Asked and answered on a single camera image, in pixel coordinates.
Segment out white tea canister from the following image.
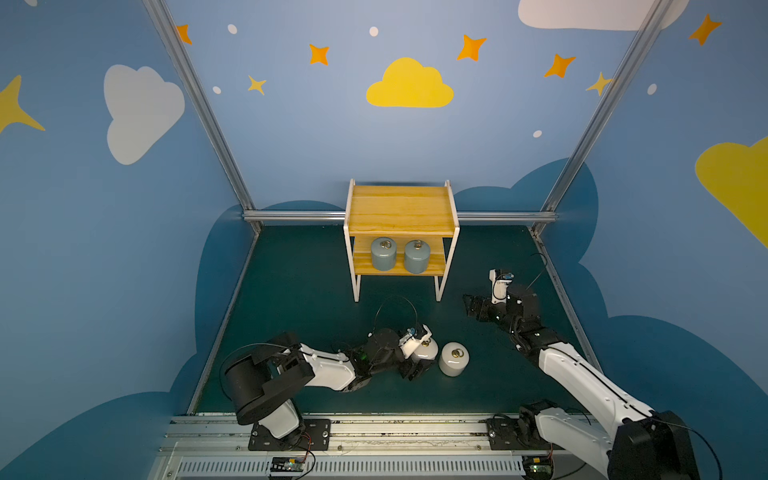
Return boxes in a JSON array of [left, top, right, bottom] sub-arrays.
[[438, 342, 470, 377], [410, 338, 439, 362]]

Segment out grey-blue tea canister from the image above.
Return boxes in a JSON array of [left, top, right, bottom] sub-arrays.
[[371, 237, 397, 272], [404, 239, 431, 275]]

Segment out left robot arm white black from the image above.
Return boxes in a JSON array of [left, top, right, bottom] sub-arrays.
[[218, 324, 438, 443]]

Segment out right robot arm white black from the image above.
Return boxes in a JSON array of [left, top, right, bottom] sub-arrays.
[[462, 280, 700, 479]]

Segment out right controller board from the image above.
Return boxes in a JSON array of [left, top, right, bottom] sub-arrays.
[[522, 456, 554, 480]]

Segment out controller board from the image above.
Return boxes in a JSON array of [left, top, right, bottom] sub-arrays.
[[268, 457, 306, 479], [522, 456, 554, 480]]

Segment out left controller board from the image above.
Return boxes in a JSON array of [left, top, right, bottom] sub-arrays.
[[268, 457, 306, 479]]

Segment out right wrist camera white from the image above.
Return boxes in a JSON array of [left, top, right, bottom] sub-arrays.
[[489, 269, 514, 304]]

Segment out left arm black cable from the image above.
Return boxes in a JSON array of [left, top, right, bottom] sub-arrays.
[[368, 293, 420, 337]]

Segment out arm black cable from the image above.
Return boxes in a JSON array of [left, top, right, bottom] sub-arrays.
[[659, 413, 724, 480], [368, 293, 420, 337]]

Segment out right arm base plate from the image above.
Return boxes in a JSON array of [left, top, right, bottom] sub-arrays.
[[485, 414, 563, 451]]

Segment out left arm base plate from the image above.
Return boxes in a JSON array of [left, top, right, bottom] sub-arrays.
[[247, 418, 332, 452]]

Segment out wooden two-tier shelf white frame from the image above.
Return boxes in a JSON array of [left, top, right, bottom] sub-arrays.
[[343, 180, 460, 301]]

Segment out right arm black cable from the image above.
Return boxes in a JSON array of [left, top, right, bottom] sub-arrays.
[[659, 413, 724, 480]]

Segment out rear aluminium frame bar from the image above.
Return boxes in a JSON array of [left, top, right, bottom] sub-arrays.
[[243, 210, 557, 224]]

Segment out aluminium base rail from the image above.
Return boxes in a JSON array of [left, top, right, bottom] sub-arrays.
[[148, 413, 603, 479]]

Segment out right aluminium frame post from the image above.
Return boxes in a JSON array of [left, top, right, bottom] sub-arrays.
[[532, 0, 675, 238]]

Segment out aluminium frame post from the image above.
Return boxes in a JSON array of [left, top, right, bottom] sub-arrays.
[[532, 0, 675, 238], [143, 0, 262, 235]]

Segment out left aluminium frame post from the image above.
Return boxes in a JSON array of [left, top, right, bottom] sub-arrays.
[[143, 0, 262, 235]]

